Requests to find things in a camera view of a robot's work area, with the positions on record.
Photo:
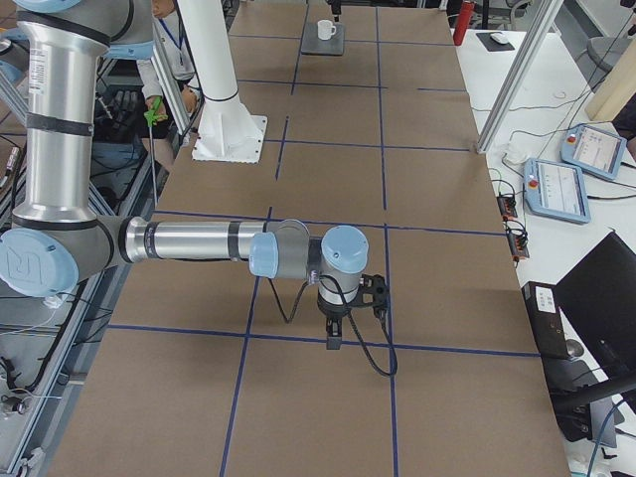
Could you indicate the grey closed laptop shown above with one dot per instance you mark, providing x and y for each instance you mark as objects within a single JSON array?
[{"x": 312, "y": 45}]

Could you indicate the blue teach pendant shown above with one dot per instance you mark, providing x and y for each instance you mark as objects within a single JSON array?
[
  {"x": 556, "y": 190},
  {"x": 595, "y": 151}
]

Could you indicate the white cup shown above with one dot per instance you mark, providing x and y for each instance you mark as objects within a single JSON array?
[{"x": 326, "y": 29}]

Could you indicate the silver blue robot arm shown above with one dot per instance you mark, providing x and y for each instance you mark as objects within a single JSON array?
[{"x": 56, "y": 240}]

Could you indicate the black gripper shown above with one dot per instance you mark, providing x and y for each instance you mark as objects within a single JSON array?
[{"x": 333, "y": 312}]

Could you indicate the white pedestal column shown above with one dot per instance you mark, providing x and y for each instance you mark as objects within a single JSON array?
[{"x": 227, "y": 132}]

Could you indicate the red bottle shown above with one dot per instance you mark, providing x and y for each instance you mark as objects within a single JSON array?
[{"x": 462, "y": 21}]

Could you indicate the black mouse pad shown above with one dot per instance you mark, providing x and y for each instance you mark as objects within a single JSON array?
[{"x": 492, "y": 46}]

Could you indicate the white computer mouse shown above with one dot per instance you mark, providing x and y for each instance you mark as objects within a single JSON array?
[{"x": 499, "y": 38}]

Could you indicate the aluminium frame post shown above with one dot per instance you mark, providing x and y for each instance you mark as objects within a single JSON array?
[{"x": 523, "y": 60}]

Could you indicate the orange black connector block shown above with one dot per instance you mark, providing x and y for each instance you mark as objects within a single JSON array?
[{"x": 507, "y": 207}]

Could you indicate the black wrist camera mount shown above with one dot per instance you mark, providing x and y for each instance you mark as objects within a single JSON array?
[{"x": 373, "y": 292}]

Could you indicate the black laptop screen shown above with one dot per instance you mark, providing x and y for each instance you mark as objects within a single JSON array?
[{"x": 597, "y": 297}]

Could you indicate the person in white shirt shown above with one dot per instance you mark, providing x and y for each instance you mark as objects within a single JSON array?
[{"x": 172, "y": 36}]

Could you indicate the blue teach pendant near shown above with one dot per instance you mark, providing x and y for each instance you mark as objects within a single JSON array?
[{"x": 556, "y": 190}]

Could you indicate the black computer box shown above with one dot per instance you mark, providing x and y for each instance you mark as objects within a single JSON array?
[{"x": 580, "y": 401}]

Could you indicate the grey office chair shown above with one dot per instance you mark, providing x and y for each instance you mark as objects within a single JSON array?
[{"x": 605, "y": 52}]

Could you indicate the green tool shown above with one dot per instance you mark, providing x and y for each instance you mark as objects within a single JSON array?
[{"x": 155, "y": 111}]

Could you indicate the blue teach pendant far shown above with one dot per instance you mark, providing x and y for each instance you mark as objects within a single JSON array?
[{"x": 595, "y": 151}]

